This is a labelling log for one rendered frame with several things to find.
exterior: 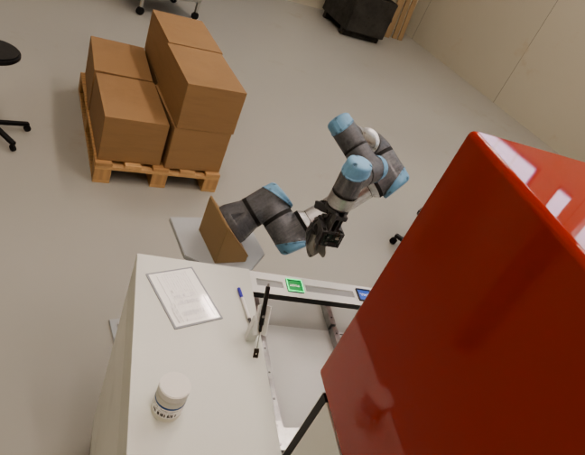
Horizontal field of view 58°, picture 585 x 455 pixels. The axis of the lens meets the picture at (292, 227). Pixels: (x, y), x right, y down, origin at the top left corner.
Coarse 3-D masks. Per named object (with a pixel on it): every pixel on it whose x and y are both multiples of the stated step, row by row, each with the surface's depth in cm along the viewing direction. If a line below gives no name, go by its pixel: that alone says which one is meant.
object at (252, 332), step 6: (258, 306) 139; (270, 306) 140; (258, 312) 139; (270, 312) 141; (258, 318) 140; (252, 324) 143; (258, 324) 141; (264, 324) 141; (246, 330) 146; (252, 330) 144; (258, 330) 141; (264, 330) 141; (246, 336) 145; (252, 336) 145
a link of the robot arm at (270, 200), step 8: (272, 184) 190; (256, 192) 190; (264, 192) 188; (272, 192) 188; (280, 192) 188; (248, 200) 188; (256, 200) 188; (264, 200) 187; (272, 200) 187; (280, 200) 188; (288, 200) 190; (256, 208) 187; (264, 208) 187; (272, 208) 187; (280, 208) 188; (288, 208) 190; (256, 216) 188; (264, 216) 188; (272, 216) 187; (280, 216) 187; (264, 224) 190
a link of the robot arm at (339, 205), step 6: (330, 192) 149; (330, 198) 148; (336, 198) 147; (330, 204) 149; (336, 204) 148; (342, 204) 147; (348, 204) 148; (336, 210) 149; (342, 210) 148; (348, 210) 150
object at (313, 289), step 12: (252, 276) 168; (264, 276) 170; (276, 276) 173; (288, 276) 175; (264, 288) 166; (276, 288) 168; (312, 288) 175; (324, 288) 177; (336, 288) 179; (348, 288) 182; (360, 288) 184; (324, 300) 172; (336, 300) 174; (348, 300) 177
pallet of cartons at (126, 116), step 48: (96, 48) 376; (144, 48) 405; (192, 48) 358; (96, 96) 341; (144, 96) 347; (192, 96) 319; (240, 96) 331; (96, 144) 332; (144, 144) 331; (192, 144) 342
